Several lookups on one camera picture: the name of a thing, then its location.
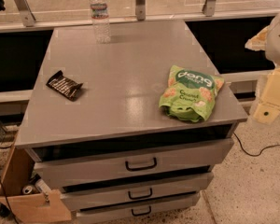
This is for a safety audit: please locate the bottom grey drawer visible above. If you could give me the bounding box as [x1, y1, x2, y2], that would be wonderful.
[77, 192, 200, 224]

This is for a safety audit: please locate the grey drawer cabinet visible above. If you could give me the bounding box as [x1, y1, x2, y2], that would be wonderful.
[14, 19, 249, 224]

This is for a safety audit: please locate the green snack bag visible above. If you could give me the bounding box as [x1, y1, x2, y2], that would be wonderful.
[159, 65, 224, 123]

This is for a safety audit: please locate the clear plastic water bottle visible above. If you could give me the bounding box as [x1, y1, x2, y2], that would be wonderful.
[90, 0, 111, 44]

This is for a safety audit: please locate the dark brown candy wrapper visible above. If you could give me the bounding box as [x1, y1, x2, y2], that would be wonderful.
[46, 70, 83, 101]

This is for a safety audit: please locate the metal railing frame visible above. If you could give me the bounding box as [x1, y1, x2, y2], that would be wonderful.
[0, 0, 280, 33]

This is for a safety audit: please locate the middle grey drawer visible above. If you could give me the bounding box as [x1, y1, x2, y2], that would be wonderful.
[61, 170, 213, 211]

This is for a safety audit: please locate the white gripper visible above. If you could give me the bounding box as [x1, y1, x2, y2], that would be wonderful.
[245, 12, 280, 124]

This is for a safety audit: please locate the top grey drawer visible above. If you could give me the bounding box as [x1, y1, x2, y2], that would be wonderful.
[35, 138, 233, 189]

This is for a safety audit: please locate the wooden side bin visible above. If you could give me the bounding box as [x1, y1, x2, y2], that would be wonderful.
[0, 142, 73, 224]

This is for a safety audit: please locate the grey drawer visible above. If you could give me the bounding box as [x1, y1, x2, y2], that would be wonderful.
[35, 138, 233, 189]
[77, 192, 200, 224]
[61, 170, 213, 211]

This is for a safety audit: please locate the black floor cable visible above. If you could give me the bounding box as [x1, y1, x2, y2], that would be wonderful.
[232, 132, 280, 158]

